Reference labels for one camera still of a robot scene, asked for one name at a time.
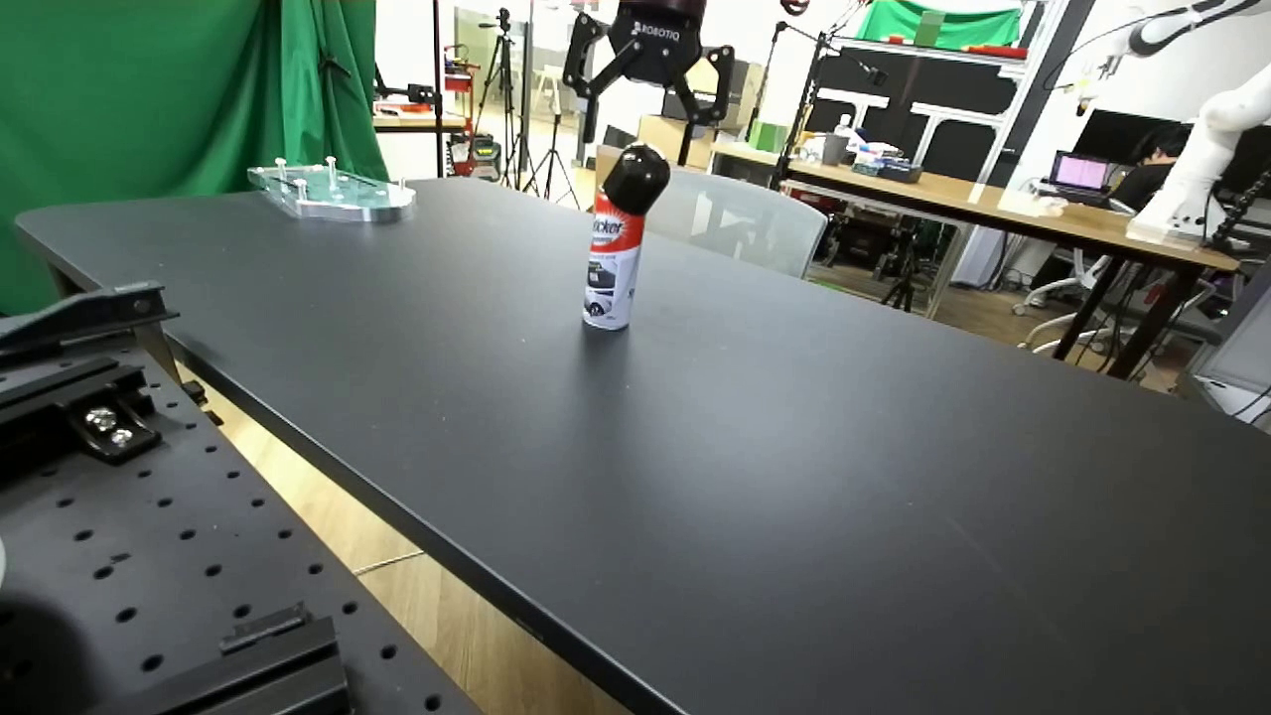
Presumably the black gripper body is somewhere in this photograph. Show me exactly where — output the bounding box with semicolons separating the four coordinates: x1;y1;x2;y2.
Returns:
617;0;711;73

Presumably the red and white spray can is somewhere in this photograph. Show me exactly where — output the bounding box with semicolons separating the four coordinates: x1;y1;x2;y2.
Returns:
576;192;653;337

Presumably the cardboard box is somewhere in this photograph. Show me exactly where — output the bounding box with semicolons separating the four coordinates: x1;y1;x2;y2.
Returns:
637;117;724;175

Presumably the light tripod stand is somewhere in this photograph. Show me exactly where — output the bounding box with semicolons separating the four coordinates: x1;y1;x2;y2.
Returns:
515;73;588;210

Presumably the grey translucent chair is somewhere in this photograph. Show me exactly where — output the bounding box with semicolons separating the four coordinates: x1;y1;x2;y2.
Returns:
645;162;834;281

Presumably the black shelf unit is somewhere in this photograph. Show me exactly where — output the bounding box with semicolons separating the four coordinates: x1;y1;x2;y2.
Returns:
794;38;1023;188

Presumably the green cloth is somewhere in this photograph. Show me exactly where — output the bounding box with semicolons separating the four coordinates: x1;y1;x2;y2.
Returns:
851;0;1031;56

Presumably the small black tripod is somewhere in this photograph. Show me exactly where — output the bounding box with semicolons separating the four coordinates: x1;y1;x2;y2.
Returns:
876;218;935;317

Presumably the long wooden table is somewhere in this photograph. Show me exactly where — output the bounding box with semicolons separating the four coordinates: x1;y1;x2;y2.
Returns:
711;137;1244;383

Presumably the clear acrylic plate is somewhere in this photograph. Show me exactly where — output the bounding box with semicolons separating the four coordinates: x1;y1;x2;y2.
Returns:
247;154;418;227

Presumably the open laptop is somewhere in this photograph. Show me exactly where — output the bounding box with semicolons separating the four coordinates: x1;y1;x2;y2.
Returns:
1050;149;1120;206

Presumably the green fabric curtain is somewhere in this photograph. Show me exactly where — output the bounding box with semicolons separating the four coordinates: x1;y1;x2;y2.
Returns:
0;0;389;317

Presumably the grey panel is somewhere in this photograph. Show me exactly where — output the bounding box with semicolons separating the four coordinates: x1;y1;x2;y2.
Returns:
1187;278;1271;436

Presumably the black clamp with screws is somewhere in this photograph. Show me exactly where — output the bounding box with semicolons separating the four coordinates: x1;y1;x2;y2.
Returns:
0;362;167;468

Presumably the black perforated breadboard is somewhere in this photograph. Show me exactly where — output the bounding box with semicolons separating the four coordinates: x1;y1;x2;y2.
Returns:
0;354;486;715

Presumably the black metal bar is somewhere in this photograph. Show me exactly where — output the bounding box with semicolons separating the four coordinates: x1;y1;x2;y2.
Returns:
123;602;357;715

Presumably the camera tripod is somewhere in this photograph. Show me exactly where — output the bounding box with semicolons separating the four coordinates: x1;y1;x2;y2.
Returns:
474;6;528;178

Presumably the black metal bracket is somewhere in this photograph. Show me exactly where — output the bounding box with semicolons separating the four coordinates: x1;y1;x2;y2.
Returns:
0;278;183;369

